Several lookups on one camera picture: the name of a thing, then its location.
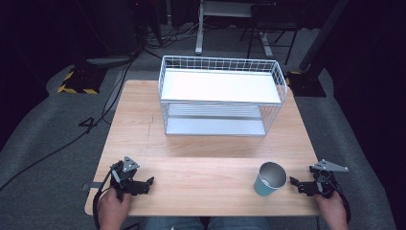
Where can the black yellow striped stand base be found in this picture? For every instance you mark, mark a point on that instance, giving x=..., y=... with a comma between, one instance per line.
x=81, y=81
x=304, y=84

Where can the person's left hand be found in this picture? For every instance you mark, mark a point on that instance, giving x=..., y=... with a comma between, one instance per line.
x=112, y=207

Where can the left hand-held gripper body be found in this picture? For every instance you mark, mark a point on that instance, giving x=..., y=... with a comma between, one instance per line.
x=127, y=182

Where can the white desk frame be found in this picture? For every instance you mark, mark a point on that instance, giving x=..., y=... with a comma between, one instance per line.
x=204, y=28

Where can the teal paper cup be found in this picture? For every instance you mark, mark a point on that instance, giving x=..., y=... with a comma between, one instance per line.
x=269, y=180

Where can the dark slanted pole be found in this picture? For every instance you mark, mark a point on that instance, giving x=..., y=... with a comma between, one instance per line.
x=322, y=35

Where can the person's right hand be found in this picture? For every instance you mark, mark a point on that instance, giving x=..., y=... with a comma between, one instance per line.
x=332, y=212

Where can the black metal stand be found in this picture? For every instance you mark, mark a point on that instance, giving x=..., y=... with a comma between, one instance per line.
x=271, y=28

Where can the grey table edge bracket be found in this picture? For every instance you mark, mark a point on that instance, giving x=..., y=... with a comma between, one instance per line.
x=88, y=186

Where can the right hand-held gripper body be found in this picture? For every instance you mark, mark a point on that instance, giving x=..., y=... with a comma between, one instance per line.
x=322, y=183

